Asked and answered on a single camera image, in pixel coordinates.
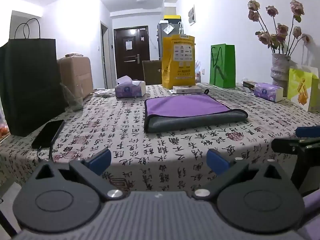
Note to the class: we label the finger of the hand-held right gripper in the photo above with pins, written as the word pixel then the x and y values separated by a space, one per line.
pixel 308 131
pixel 287 145

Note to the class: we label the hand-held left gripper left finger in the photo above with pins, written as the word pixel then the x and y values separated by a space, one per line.
pixel 98 161

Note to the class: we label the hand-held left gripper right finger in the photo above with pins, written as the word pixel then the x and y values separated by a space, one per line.
pixel 217 161

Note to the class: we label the purple and grey towel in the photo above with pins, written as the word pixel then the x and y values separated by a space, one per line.
pixel 185 105

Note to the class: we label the light green paper bag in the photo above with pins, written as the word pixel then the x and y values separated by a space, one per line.
pixel 300 87

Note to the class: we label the purple tissue pack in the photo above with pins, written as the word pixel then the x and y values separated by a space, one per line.
pixel 267 91

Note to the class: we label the black smartphone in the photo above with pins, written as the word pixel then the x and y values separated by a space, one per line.
pixel 47 133

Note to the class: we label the clear glass cup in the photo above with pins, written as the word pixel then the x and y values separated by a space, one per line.
pixel 75 102

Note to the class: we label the purple cloth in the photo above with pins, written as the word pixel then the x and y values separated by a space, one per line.
pixel 312 205

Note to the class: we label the grey ribbed vase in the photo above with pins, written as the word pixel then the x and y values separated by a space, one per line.
pixel 280 70

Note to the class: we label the crumpled white tissue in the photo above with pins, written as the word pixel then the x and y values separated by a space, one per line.
pixel 103 93

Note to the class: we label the small dark box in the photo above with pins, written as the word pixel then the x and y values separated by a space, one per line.
pixel 248 85

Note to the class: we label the purple tissue box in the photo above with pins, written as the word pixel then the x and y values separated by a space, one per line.
pixel 130 90

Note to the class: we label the flat white box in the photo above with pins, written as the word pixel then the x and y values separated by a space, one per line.
pixel 187 89

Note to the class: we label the brown cardboard box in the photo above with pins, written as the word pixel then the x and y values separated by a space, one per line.
pixel 77 75

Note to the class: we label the dark brown door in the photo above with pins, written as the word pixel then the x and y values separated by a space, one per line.
pixel 130 62

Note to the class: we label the dried pink flowers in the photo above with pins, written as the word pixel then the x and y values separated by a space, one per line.
pixel 282 30

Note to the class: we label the yellow printed bag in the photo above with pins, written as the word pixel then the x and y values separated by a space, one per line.
pixel 178 62

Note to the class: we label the black paper bag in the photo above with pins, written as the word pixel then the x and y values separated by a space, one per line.
pixel 30 80

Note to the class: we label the white paper notice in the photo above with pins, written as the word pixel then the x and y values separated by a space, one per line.
pixel 128 45

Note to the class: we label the grey refrigerator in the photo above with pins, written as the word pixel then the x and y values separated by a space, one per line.
pixel 162 40

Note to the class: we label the yellow and black box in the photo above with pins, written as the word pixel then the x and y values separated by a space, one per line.
pixel 172 17

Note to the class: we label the round ceiling lamp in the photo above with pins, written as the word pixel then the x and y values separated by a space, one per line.
pixel 141 0

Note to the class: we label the side doorway frame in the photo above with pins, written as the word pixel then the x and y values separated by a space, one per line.
pixel 105 55

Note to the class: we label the wall picture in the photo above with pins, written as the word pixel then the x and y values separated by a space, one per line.
pixel 192 15

